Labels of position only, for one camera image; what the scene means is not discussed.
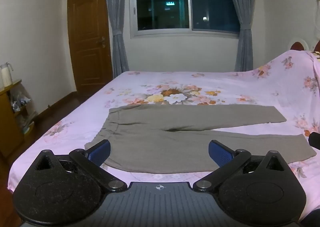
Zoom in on grey curtain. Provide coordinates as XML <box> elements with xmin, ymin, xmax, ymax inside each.
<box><xmin>222</xmin><ymin>0</ymin><xmax>258</xmax><ymax>73</ymax></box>
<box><xmin>103</xmin><ymin>0</ymin><xmax>131</xmax><ymax>80</ymax></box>

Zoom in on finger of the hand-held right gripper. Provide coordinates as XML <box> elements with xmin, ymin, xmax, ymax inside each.
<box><xmin>308</xmin><ymin>131</ymin><xmax>320</xmax><ymax>152</ymax></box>

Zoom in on white thermos jug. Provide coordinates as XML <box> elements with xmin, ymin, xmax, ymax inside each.
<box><xmin>0</xmin><ymin>62</ymin><xmax>14</xmax><ymax>88</ymax></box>

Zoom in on wooden headboard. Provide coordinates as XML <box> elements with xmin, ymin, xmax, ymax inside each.
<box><xmin>289</xmin><ymin>39</ymin><xmax>320</xmax><ymax>52</ymax></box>

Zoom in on wooden door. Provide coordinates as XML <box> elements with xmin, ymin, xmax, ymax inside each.
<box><xmin>67</xmin><ymin>0</ymin><xmax>113</xmax><ymax>95</ymax></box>

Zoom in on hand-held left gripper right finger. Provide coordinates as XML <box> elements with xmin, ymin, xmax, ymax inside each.
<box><xmin>192</xmin><ymin>139</ymin><xmax>288</xmax><ymax>193</ymax></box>

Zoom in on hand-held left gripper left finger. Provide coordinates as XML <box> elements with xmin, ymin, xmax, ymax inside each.
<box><xmin>35</xmin><ymin>139</ymin><xmax>128</xmax><ymax>193</ymax></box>

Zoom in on wooden side cabinet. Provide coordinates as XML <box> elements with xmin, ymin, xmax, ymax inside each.
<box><xmin>0</xmin><ymin>79</ymin><xmax>38</xmax><ymax>158</ymax></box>

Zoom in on grey pants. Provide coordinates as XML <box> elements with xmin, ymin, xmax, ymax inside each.
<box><xmin>84</xmin><ymin>104</ymin><xmax>317</xmax><ymax>175</ymax></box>

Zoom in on bed with pink floral sheet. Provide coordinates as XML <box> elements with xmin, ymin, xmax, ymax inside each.
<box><xmin>7</xmin><ymin>50</ymin><xmax>320</xmax><ymax>220</ymax></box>

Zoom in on sliding glass window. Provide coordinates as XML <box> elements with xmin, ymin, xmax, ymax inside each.
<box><xmin>129</xmin><ymin>0</ymin><xmax>241</xmax><ymax>39</ymax></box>

